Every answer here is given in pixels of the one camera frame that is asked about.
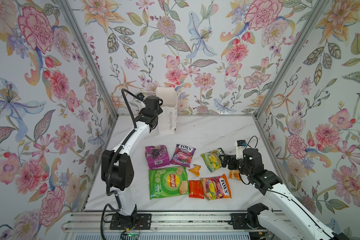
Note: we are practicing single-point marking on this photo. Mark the multicolour Fox's candy bag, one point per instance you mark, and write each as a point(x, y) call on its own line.
point(215, 188)

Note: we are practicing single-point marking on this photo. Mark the purple grape snack pack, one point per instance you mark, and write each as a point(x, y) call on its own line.
point(157, 157)

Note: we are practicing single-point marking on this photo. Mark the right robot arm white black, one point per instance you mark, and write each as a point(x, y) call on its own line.
point(305, 226)

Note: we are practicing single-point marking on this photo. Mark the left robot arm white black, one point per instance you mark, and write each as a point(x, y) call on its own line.
point(117, 170)

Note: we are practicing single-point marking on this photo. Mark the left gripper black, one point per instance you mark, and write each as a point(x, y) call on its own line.
point(155, 111)

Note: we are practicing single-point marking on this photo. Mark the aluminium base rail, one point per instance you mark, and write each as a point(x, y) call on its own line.
point(199, 221)

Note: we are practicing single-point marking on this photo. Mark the white paper gift bag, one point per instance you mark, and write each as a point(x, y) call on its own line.
point(168, 118)

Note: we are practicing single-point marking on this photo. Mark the left aluminium corner post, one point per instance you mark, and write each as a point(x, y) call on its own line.
point(79, 38)

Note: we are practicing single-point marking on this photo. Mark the small orange wrapped candy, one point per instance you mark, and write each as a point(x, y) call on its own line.
point(195, 170)

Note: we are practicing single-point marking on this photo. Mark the green Lays chips bag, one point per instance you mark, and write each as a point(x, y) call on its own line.
point(168, 182)

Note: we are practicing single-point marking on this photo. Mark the aluminium corner post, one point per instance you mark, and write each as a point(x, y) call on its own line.
point(309, 25)
point(79, 38)

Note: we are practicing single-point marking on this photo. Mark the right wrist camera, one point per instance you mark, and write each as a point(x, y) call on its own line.
point(240, 145)

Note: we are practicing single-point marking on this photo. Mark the red snack packet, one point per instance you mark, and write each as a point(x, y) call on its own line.
point(196, 189)

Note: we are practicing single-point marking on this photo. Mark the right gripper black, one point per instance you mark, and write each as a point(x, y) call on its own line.
point(228, 161)

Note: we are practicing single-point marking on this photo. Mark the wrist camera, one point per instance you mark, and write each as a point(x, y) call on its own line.
point(240, 145)
point(141, 97)

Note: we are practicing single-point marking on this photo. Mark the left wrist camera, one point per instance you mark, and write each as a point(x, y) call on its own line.
point(141, 97)

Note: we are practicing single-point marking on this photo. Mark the green yellow Fox's candy bag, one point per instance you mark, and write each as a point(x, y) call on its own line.
point(212, 159)

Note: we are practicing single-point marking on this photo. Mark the purple Fox's candy bag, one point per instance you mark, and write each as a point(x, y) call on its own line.
point(183, 155)

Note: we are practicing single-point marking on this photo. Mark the right aluminium corner post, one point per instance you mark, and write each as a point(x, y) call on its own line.
point(309, 25)

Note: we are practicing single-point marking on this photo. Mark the orange small snack packet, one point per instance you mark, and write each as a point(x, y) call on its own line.
point(234, 174)

